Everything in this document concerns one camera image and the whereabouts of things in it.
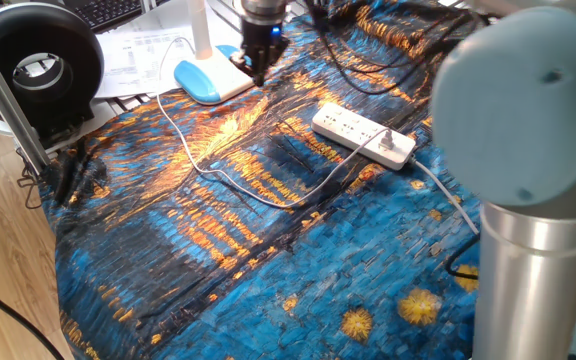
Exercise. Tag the blue white desk lamp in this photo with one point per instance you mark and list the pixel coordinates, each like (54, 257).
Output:
(208, 80)

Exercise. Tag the black keyboard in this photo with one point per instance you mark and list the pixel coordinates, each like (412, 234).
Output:
(108, 12)

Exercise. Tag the aluminium profile post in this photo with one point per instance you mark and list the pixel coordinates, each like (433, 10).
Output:
(7, 100)

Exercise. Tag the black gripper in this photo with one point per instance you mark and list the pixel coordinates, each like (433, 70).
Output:
(263, 40)

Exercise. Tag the starry night painting tablecloth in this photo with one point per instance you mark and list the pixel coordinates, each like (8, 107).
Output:
(268, 275)

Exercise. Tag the white power strip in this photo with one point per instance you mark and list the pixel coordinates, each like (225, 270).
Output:
(348, 127)

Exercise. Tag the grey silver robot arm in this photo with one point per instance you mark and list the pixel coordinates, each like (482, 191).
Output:
(533, 125)

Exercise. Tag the white paper sheets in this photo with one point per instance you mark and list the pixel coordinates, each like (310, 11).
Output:
(133, 60)

